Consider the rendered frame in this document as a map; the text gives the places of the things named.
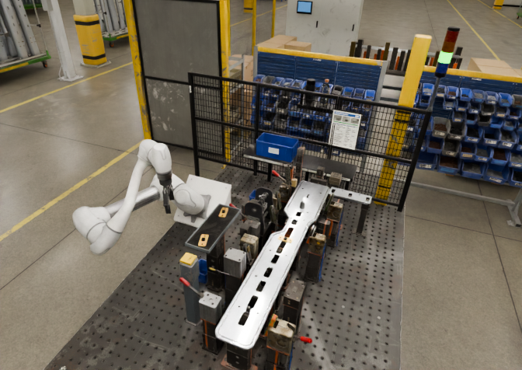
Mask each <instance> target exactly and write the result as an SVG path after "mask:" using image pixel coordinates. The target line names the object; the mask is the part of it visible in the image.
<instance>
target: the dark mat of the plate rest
mask: <svg viewBox="0 0 522 370"><path fill-rule="evenodd" d="M222 208H228V212H227V214H226V216H225V218H223V217H219V214H220V212H221V209H222ZM238 211H239V210H236V209H234V208H229V207H225V206H223V205H219V206H218V207H217V208H216V209H215V211H214V212H213V213H212V214H211V216H210V217H209V218H208V219H207V220H206V221H205V223H203V224H202V226H201V227H200V228H199V229H198V230H197V231H196V232H195V234H194V235H193V236H192V237H191V238H190V240H189V241H188V242H187V243H189V244H191V245H194V246H198V243H199V241H200V237H201V235H202V234H204V235H208V239H207V244H206V246H198V247H200V248H203V249H206V250H209V249H210V248H211V247H212V245H213V244H214V242H215V241H216V240H217V239H218V237H219V236H220V234H221V233H222V232H223V231H224V230H225V228H226V227H227V226H228V224H229V223H230V222H231V220H232V219H233V218H234V217H235V215H236V214H237V213H238Z"/></svg>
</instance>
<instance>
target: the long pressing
mask: <svg viewBox="0 0 522 370"><path fill-rule="evenodd" d="M302 188H303V189H302ZM329 191H330V188H329V187H327V186H324V185H321V184H317V183H311V182H308V181H304V180H302V181H301V182H300V183H299V184H298V186H297V188H296V189H295V191H294V192H293V194H292V196H291V198H290V200H289V201H288V202H287V205H286V206H285V208H284V214H285V215H286V216H287V217H288V220H287V223H286V225H285V226H284V228H283V230H281V231H279V232H274V233H272V234H271V235H270V237H269V238H268V240H267V241H266V243H265V245H264V247H263V248H262V250H261V252H260V253H259V255H258V257H257V258H256V261H255V262H254V264H253V265H252V267H251V269H250V270H249V272H248V274H247V275H246V277H245V279H244V281H243V282H242V284H241V286H240V288H239V289H238V291H237V292H236V294H235V296H234V298H233V299H232V301H231V303H230V305H229V306H228V308H227V309H226V311H225V313H224V315H223V316H222V318H221V320H220V322H219V323H218V325H217V327H216V329H215V336H216V338H217V339H219V340H222V341H224V342H225V343H228V344H231V345H233V346H235V347H238V348H241V349H242V350H250V349H252V348H253V347H254V346H255V344H256V341H257V340H258V337H259V335H260V333H261V331H262V328H263V326H264V324H265V322H266V319H267V317H268V315H269V314H270V311H271V309H272V307H273V304H274V302H275V301H276V298H277V296H278V294H279V292H280V289H281V287H282V285H283V283H284V280H285V278H286V276H287V274H288V272H289V270H290V268H291V265H292V263H293V262H294V258H295V257H296V255H297V253H298V250H299V248H300V246H301V244H302V242H303V239H304V237H305V235H306V233H307V231H308V228H309V226H310V225H311V224H312V223H314V222H316V221H317V219H318V216H319V214H320V212H321V210H322V207H323V205H324V203H325V200H326V198H327V196H328V194H329ZM320 193H321V194H320ZM307 195H309V196H308V197H307ZM302 201H304V202H305V206H304V209H301V208H300V203H301V202H302ZM297 212H300V213H301V216H300V217H298V216H296V214H297ZM307 212H308V213H307ZM294 219H295V220H298V222H297V224H296V225H292V224H291V223H292V221H293V220H294ZM303 220H304V221H303ZM289 228H293V229H294V230H293V232H292V233H291V235H290V237H289V238H291V239H293V241H292V243H287V242H286V245H285V247H284V249H283V251H282V253H277V249H278V247H279V246H280V244H281V242H284V241H282V240H279V239H278V237H279V236H285V235H286V233H287V230H288V229H289ZM270 250H271V251H270ZM274 255H278V256H280V257H279V259H278V261H277V262H276V264H272V263H271V260H272V259H273V257H274ZM268 267H271V268H273V270H272V272H271V274H270V276H269V277H264V276H263V275H264V274H265V272H266V269H267V268H268ZM256 276H257V277H256ZM261 281H265V282H266V284H265V286H264V288H263V290H262V291H261V292H258V291H257V290H256V289H257V287H258V285H259V283H260V282H261ZM253 296H256V297H258V299H257V301H256V304H255V305H254V307H253V308H250V309H251V311H250V312H246V307H247V306H248V304H249V302H250V300H251V298H252V297H253ZM239 306H240V307H239ZM244 312H246V313H248V314H249V317H248V319H247V320H246V322H245V325H244V326H241V325H239V324H238V322H239V320H240V319H241V317H242V314H243V313H244ZM257 313H258V314H257Z"/></svg>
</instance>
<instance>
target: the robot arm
mask: <svg viewBox="0 0 522 370"><path fill-rule="evenodd" d="M137 156H138V161H137V164H136V166H135V167H134V171H133V173H132V176H131V179H130V184H129V187H128V190H127V195H126V197H125V198H124V199H122V200H120V201H117V202H115V203H113V204H110V205H108V206H106V207H95V208H90V207H86V206H84V207H80V208H78V209H76V210H75V212H74V213H73V215H72V217H73V223H74V225H75V227H76V229H77V230H78V231H79V232H80V233H81V234H82V235H83V236H84V237H85V238H87V240H88V241H89V242H90V243H91V245H90V250H91V251H92V252H93V253H94V254H95V255H99V256H101V255H103V254H104V253H106V252H108V251H109V250H110V249H111V248H112V247H113V246H114V244H115V243H116V242H117V240H118V239H119V238H120V235H121V233H122V232H123V230H124V227H125V225H126V224H127V220H128V218H129V217H130V215H131V212H132V211H135V210H137V209H139V208H141V207H144V206H145V205H147V204H150V203H151V202H153V201H156V200H157V201H163V206H164V207H165V213H166V214H171V209H170V205H169V200H170V201H172V202H173V203H174V204H175V205H176V207H177V208H178V209H180V210H181V211H184V213H183V215H184V216H191V222H192V223H195V221H196V219H197V218H202V219H206V218H207V209H208V205H209V201H210V199H211V195H209V194H208V195H203V194H198V193H197V192H196V191H195V190H193V189H192V188H191V187H189V186H187V185H186V184H185V183H184V182H183V181H182V180H181V179H180V178H179V177H177V176H175V175H174V174H172V168H171V165H172V160H171V155H170V152H169V149H168V147H167V146H166V145H165V144H163V143H157V142H155V141H152V140H150V139H146V140H143V141H142V142H141V143H140V147H139V153H138V155H137ZM149 165H153V166H154V167H155V172H156V174H155V176H154V177H153V180H152V182H151V185H150V187H149V188H146V189H144V190H142V191H139V192H138V189H139V185H140V182H141V176H142V173H143V172H144V169H145V168H146V167H147V166H149Z"/></svg>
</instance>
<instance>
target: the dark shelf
mask: <svg viewBox="0 0 522 370"><path fill-rule="evenodd" d="M242 156H243V157H246V158H250V159H256V160H260V161H264V162H269V163H272V164H276V165H280V166H285V165H286V164H290V166H291V162H286V161H282V160H279V159H272V158H268V157H264V156H261V155H257V154H256V143H252V144H251V145H250V146H249V147H248V148H247V149H246V150H245V151H244V152H243V153H242ZM293 160H294V169H296V165H295V164H296V161H297V155H296V156H295V157H294V159H293ZM319 166H321V167H325V172H324V176H330V175H331V173H332V172H334V173H340V174H342V179H341V180H345V181H350V182H353V178H354V176H355V174H356V171H357V166H356V165H353V164H349V163H345V162H339V161H335V160H331V159H324V158H321V157H317V156H313V155H306V154H304V155H303V163H302V170H303V171H306V172H310V173H317V168H318V167H319Z"/></svg>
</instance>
